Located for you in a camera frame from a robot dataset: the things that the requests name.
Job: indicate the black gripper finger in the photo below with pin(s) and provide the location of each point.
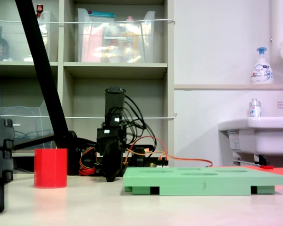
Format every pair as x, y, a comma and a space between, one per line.
112, 164

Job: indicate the red octagonal pillar block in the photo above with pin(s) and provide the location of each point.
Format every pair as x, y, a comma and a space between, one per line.
50, 168

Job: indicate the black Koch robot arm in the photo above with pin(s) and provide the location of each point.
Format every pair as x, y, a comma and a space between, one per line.
114, 103

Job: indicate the beige shelf unit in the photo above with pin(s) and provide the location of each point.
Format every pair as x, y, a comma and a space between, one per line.
115, 70

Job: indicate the green shape sorter board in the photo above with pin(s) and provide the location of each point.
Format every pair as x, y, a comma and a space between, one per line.
191, 183

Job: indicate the yellow detergent bottle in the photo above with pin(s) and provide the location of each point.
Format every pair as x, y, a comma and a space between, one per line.
130, 44

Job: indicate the clear bin with supplies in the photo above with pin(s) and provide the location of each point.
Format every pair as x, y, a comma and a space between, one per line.
146, 42

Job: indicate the black notched tripod leg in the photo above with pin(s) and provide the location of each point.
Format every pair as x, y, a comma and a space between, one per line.
0, 153

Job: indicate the zip bag blue top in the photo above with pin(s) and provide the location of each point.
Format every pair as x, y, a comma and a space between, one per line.
101, 16

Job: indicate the clear plastic bin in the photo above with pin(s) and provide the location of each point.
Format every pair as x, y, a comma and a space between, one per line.
14, 42

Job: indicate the dark glass bottle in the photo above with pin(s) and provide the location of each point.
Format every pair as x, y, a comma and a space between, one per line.
1, 47

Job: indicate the small clear bottle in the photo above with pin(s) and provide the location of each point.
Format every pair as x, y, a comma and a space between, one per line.
255, 110

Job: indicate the bottle with red cap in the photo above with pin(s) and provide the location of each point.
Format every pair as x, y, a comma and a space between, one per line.
39, 10

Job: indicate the white sink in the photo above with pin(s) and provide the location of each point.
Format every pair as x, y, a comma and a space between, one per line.
268, 136

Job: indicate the white foam soap bottle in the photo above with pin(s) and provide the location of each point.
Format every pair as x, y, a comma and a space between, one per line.
261, 73

